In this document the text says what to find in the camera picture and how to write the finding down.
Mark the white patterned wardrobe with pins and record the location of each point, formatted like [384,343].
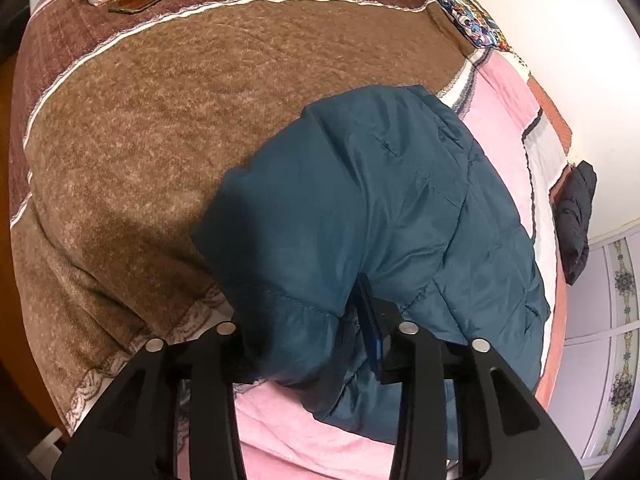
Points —
[605,350]

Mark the teal quilted jacket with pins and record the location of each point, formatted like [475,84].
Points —
[375,200]

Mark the striped bed blanket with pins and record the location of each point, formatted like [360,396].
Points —
[150,135]

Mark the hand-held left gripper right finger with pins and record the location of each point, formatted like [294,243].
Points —
[372,332]

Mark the colourful printed cloth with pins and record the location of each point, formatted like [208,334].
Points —
[472,20]

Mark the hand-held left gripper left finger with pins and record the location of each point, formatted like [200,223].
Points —
[215,370]

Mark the black puffer jacket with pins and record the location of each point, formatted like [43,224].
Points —
[577,215]

